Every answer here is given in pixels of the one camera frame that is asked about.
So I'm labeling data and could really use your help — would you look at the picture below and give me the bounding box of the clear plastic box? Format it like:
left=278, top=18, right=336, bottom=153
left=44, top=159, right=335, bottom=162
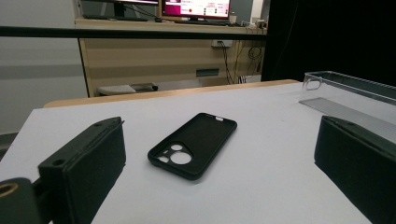
left=298, top=70, right=396, bottom=145

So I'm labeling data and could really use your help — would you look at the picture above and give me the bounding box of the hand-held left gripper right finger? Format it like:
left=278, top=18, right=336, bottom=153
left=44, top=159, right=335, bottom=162
left=314, top=115, right=396, bottom=224

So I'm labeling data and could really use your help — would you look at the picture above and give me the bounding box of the lit computer monitor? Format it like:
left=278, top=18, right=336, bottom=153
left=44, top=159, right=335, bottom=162
left=161, top=0, right=232, bottom=21

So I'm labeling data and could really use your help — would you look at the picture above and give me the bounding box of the white power strip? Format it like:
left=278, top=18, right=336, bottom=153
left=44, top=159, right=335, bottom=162
left=211, top=39, right=233, bottom=49

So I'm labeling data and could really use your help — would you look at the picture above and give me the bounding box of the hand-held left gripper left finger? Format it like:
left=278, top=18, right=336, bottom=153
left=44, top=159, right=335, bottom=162
left=37, top=116, right=127, bottom=224

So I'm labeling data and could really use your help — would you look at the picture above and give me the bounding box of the black keyboard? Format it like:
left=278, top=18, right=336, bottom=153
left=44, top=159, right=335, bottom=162
left=174, top=19, right=232, bottom=27

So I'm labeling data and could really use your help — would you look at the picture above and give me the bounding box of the grey chair seat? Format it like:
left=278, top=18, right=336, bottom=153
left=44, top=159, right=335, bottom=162
left=95, top=82, right=160, bottom=96

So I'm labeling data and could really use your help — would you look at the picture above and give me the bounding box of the black phone case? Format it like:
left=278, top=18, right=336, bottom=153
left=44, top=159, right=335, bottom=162
left=147, top=112, right=238, bottom=181

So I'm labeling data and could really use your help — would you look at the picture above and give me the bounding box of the bundle of hanging cables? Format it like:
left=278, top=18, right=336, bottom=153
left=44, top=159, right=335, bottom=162
left=218, top=40, right=265, bottom=85

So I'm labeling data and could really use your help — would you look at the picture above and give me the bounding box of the black curtain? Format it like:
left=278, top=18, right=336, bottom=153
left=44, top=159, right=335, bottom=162
left=261, top=0, right=396, bottom=88

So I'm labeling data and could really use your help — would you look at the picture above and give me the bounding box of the black metal rail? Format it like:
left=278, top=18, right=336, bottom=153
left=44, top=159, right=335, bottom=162
left=0, top=25, right=269, bottom=41

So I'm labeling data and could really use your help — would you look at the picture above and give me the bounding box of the wooden desk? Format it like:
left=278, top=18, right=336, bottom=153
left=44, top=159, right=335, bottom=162
left=74, top=17, right=269, bottom=98

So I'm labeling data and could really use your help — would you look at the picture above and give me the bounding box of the dark computer monitor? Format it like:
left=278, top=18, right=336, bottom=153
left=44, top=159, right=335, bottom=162
left=79, top=0, right=160, bottom=19

